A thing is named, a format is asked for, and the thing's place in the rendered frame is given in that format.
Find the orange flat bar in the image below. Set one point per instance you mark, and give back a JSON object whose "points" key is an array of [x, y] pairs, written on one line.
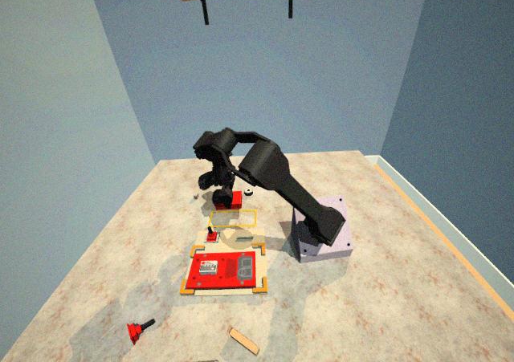
{"points": [[238, 337]]}

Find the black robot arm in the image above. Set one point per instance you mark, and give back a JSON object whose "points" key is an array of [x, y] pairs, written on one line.
{"points": [[267, 167]]}

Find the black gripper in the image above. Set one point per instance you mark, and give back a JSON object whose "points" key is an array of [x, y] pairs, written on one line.
{"points": [[226, 179]]}

